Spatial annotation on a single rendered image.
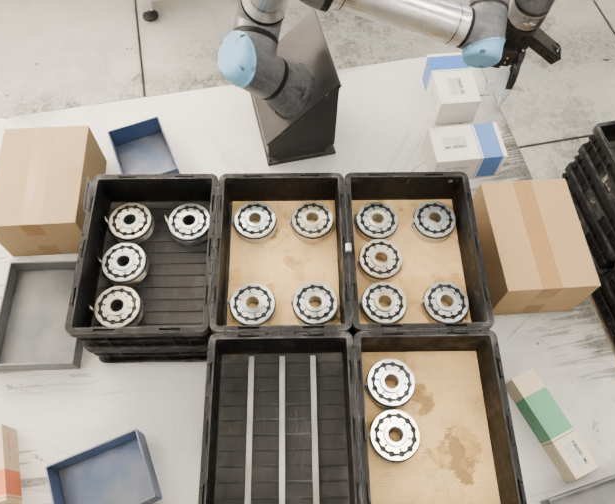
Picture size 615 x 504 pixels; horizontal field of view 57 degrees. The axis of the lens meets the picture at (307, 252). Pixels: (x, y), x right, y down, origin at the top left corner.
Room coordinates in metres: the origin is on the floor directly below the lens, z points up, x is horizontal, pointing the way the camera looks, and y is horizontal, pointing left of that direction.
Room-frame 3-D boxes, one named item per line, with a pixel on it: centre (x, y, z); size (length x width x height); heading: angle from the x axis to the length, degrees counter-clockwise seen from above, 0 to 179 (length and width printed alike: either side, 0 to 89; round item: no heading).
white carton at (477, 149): (1.00, -0.44, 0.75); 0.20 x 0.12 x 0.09; 98
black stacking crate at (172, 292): (0.57, 0.36, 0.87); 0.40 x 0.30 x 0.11; 2
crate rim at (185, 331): (0.57, 0.36, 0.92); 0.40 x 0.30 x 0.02; 2
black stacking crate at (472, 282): (0.60, -0.24, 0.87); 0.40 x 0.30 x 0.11; 2
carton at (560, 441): (0.25, -0.56, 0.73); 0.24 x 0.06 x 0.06; 27
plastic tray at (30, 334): (0.48, 0.65, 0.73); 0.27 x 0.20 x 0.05; 3
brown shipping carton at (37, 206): (0.81, 0.69, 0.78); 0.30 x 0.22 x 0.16; 5
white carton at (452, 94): (1.24, -0.43, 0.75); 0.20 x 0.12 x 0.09; 8
